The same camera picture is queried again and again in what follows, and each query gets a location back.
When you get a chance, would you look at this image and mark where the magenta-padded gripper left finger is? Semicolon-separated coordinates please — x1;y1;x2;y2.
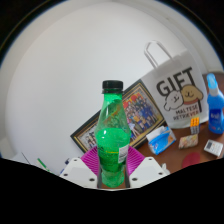
59;145;100;189

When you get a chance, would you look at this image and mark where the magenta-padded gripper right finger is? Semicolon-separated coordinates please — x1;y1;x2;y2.
123;145;168;189

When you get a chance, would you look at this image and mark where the green plastic drink bottle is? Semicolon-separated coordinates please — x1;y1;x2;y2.
94;79;132;188

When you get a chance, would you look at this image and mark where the blue tissue pack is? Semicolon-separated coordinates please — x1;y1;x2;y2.
145;125;177;156

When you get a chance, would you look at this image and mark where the flat round red coaster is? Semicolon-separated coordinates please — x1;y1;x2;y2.
181;151;202;170

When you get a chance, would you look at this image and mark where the small flat printed box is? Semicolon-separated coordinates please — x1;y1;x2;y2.
178;133;200;150

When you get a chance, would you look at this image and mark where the framed group picture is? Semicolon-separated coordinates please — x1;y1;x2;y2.
70;79;167;154

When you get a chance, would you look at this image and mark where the colourful puzzle cube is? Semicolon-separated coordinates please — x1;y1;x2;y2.
189;115;201;136

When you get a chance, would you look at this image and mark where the white remote control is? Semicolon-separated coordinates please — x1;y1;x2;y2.
203;139;224;158

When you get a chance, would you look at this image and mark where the white paper gift bag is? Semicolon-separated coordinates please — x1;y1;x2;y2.
140;40;209;130

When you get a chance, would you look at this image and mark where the blue detergent bottle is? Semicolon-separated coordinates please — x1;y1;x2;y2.
205;73;224;135

